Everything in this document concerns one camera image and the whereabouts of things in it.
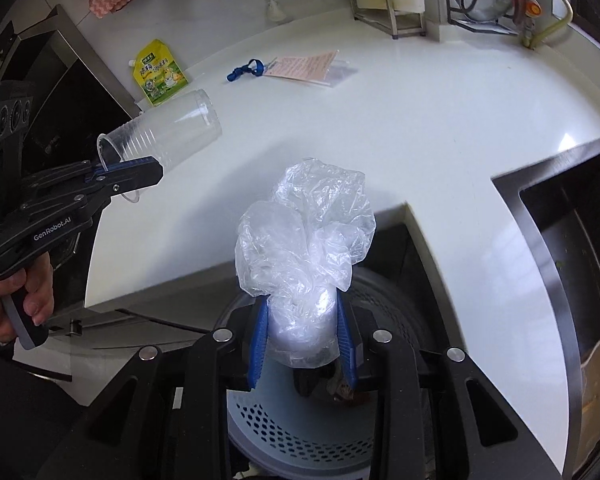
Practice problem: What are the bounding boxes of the yellow seasoning pouch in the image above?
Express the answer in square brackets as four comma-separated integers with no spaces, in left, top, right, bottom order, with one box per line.
[128,39,188,107]

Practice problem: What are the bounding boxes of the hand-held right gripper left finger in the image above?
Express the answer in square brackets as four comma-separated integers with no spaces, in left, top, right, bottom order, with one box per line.
[45,297,271,480]

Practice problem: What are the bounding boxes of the grey white trash bin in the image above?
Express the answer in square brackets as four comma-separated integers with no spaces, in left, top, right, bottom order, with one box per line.
[212,265,431,480]

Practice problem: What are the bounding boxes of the black stove top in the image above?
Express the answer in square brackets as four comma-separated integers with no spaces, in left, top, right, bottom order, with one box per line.
[0,4,143,181]

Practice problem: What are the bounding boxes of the steel sink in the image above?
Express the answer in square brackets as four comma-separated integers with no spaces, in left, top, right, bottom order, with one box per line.
[492,135,600,480]

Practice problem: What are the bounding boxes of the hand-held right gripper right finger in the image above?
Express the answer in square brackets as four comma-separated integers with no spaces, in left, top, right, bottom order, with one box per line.
[335,297,566,480]

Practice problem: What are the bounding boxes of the blue strap clip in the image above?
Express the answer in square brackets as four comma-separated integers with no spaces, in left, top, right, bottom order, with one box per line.
[226,59,267,83]

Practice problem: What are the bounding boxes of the printed paper receipt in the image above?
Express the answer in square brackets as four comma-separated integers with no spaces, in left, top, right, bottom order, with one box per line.
[266,50,340,87]

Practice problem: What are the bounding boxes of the yellow hose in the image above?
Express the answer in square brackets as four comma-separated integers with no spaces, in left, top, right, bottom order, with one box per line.
[520,0,576,48]

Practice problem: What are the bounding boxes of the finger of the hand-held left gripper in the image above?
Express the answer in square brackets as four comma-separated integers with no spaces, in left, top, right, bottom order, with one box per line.
[21,159,107,202]
[86,156,164,212]

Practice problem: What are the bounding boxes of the person's left hand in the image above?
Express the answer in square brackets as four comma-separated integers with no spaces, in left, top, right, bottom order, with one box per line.
[0,251,57,344]

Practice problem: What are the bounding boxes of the clear plastic cup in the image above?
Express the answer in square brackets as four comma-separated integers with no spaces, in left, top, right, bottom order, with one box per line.
[96,88,223,205]

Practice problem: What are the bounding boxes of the clear plastic bag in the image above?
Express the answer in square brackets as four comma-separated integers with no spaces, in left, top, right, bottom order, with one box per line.
[235,157,377,368]

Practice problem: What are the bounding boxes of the metal cutting board stand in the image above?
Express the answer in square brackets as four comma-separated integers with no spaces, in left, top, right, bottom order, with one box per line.
[342,0,427,40]

